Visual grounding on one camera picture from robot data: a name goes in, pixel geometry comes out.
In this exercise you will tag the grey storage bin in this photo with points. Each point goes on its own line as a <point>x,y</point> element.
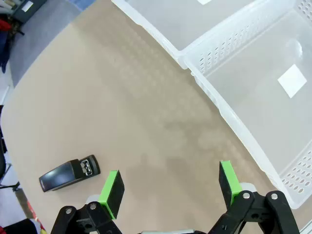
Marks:
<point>29,8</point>

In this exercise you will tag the black stapler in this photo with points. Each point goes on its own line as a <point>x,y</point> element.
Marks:
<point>61,175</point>

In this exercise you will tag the blue hanging garment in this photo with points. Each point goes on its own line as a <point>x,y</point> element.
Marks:
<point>4,51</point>

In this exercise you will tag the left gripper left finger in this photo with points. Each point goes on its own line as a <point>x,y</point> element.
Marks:
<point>112,195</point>

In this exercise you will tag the black office chair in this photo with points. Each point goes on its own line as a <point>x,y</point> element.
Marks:
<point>2,156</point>

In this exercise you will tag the white square sticker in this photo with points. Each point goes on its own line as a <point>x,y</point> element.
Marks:
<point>203,1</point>
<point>291,81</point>

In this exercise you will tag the white perforated plastic basket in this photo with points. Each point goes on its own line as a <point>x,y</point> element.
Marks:
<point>256,104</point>
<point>182,24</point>

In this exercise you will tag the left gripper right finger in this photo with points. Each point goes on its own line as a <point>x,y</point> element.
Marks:
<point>228,180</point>

